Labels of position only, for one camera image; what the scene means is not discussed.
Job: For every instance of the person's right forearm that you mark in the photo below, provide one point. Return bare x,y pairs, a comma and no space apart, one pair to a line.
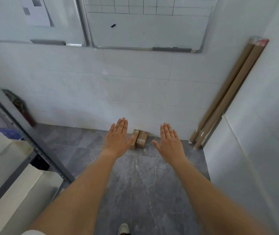
215,200

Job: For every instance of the grey metal shelf rack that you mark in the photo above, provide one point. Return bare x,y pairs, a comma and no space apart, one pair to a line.
19,118

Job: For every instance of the person's white garment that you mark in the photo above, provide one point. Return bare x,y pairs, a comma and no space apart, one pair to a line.
35,232

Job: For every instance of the person's white shoe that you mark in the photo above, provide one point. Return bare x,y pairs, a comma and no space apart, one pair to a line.
123,229

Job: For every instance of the whiteboard with grid lines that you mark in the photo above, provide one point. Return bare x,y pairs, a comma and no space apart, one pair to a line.
149,26

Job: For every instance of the person's left thumb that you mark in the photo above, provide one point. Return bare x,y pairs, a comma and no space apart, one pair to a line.
131,141

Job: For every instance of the dark red fire extinguisher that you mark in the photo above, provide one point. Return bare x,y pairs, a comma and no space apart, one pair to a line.
22,107

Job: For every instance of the person's left forearm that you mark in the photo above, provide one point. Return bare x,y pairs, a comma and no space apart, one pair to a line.
80,193

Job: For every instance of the white printed paper sheet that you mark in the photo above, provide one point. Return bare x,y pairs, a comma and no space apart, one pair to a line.
35,12

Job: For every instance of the person's left hand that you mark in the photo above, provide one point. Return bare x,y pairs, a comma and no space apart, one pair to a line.
117,141

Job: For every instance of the cardboard tube with red cap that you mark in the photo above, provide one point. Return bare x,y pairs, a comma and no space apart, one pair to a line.
234,90

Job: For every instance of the person's right thumb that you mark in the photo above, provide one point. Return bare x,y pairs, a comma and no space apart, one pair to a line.
156,145

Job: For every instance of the small taped cardboard box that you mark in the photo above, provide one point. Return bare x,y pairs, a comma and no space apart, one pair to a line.
134,138
142,139

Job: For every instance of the white panel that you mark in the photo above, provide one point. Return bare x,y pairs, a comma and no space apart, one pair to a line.
247,173

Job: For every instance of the whiteboard with papers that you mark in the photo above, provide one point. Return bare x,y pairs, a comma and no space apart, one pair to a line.
7,24

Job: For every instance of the person's right hand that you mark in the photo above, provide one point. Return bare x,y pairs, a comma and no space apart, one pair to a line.
171,146

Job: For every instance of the grey whiteboard eraser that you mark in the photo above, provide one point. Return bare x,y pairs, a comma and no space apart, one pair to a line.
171,49
47,42

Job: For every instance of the blue cloth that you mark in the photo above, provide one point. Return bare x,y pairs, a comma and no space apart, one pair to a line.
10,133

